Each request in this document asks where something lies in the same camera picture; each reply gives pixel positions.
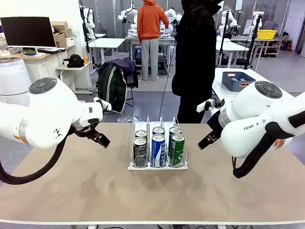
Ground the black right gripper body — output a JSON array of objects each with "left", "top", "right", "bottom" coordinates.
[{"left": 206, "top": 111, "right": 225, "bottom": 138}]

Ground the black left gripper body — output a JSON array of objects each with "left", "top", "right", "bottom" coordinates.
[{"left": 70, "top": 118, "right": 101, "bottom": 139}]

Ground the blue plastic bin orange base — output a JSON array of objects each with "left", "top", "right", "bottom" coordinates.
[{"left": 221, "top": 71, "right": 257, "bottom": 93}]

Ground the white clear can dispenser rack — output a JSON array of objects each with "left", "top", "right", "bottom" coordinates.
[{"left": 127, "top": 113, "right": 189, "bottom": 171}]

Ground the green Chilsung soda can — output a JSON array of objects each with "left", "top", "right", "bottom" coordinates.
[
  {"left": 168, "top": 126, "right": 183, "bottom": 156},
  {"left": 170, "top": 133, "right": 186, "bottom": 168}
]

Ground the large white table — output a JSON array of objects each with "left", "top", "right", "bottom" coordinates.
[{"left": 211, "top": 67, "right": 296, "bottom": 105}]

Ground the black Pepsi can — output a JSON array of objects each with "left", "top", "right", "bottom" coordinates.
[
  {"left": 132, "top": 137, "right": 148, "bottom": 167},
  {"left": 134, "top": 129, "right": 149, "bottom": 142}
]

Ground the blue Pocari Sweat can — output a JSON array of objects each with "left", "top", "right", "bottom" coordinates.
[
  {"left": 152, "top": 126, "right": 166, "bottom": 137},
  {"left": 151, "top": 133, "right": 166, "bottom": 168}
]

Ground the dark green striped jacket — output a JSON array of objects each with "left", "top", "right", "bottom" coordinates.
[{"left": 96, "top": 62, "right": 128, "bottom": 115}]

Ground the small wooden rolling side table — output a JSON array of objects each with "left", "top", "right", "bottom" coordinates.
[{"left": 55, "top": 62, "right": 94, "bottom": 95}]

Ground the person in black jacket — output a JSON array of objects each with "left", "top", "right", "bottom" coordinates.
[{"left": 171, "top": 0, "right": 223, "bottom": 124}]

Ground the black bag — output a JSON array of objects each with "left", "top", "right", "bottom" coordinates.
[{"left": 67, "top": 53, "right": 85, "bottom": 69}]

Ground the white cabinet desk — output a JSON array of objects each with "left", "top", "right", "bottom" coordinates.
[{"left": 9, "top": 46, "right": 73, "bottom": 96}]

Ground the purple jacket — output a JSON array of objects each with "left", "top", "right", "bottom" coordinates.
[{"left": 102, "top": 57, "right": 139, "bottom": 89}]

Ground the white background table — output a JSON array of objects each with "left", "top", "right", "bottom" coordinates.
[
  {"left": 215, "top": 41, "right": 250, "bottom": 69},
  {"left": 88, "top": 37, "right": 126, "bottom": 73}
]

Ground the black tripod stand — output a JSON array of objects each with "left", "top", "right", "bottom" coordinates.
[
  {"left": 244, "top": 14, "right": 263, "bottom": 71},
  {"left": 219, "top": 10, "right": 231, "bottom": 69}
]

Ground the black keyboard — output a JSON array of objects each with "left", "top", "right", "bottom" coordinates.
[{"left": 37, "top": 47, "right": 66, "bottom": 54}]

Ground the white cylindrical air purifier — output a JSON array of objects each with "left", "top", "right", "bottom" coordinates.
[{"left": 0, "top": 57, "right": 32, "bottom": 107}]

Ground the grey background workbench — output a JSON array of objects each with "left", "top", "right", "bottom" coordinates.
[{"left": 124, "top": 28, "right": 176, "bottom": 73}]

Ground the low wooden shelf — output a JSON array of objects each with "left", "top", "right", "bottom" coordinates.
[{"left": 253, "top": 38, "right": 284, "bottom": 58}]

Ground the yellow plastic crate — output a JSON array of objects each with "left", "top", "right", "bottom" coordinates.
[{"left": 257, "top": 29, "right": 278, "bottom": 40}]

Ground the black computer monitor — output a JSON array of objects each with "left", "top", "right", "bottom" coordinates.
[{"left": 0, "top": 16, "right": 57, "bottom": 52}]

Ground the person in orange hoodie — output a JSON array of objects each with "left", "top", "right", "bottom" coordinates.
[{"left": 136, "top": 0, "right": 170, "bottom": 82}]

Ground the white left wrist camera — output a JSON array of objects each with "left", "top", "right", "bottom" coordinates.
[{"left": 93, "top": 96, "right": 112, "bottom": 112}]

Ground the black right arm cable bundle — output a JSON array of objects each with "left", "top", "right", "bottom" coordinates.
[{"left": 232, "top": 110, "right": 305, "bottom": 179}]

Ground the thin black hanging cable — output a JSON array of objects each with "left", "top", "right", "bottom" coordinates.
[{"left": 159, "top": 40, "right": 177, "bottom": 120}]

